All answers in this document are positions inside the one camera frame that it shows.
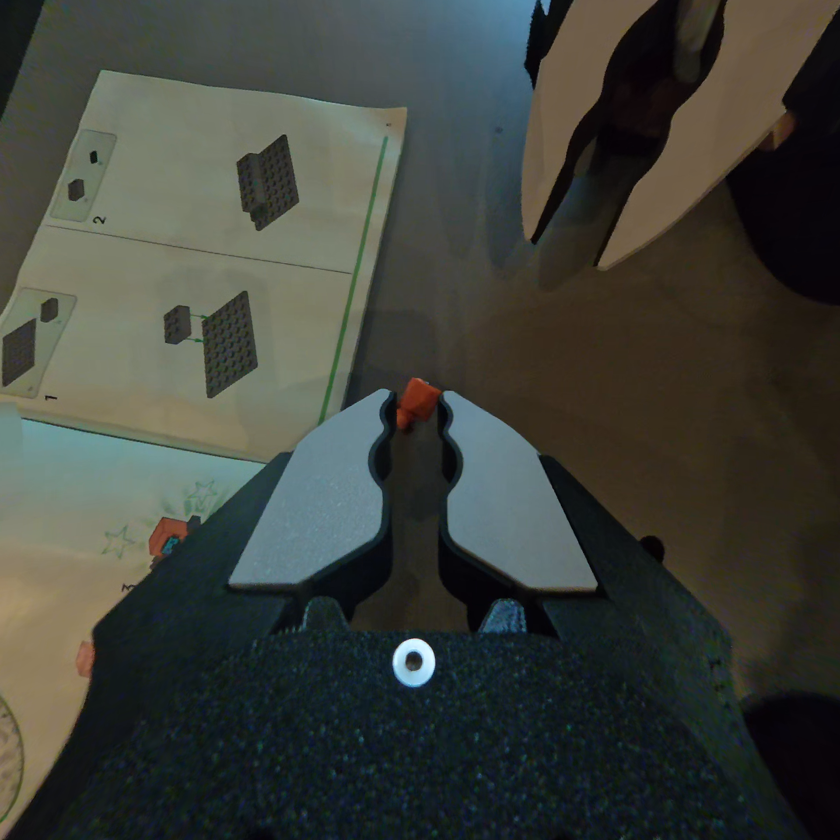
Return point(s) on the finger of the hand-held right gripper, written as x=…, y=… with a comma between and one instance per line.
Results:
x=722, y=145
x=571, y=105

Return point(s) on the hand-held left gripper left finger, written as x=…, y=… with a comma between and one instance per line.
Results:
x=315, y=519

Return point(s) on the orange toy brick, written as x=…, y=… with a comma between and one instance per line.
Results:
x=414, y=400

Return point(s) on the white instruction booklet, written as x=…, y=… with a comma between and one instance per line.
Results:
x=197, y=131

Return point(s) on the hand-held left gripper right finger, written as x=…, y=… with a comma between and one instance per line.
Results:
x=519, y=519

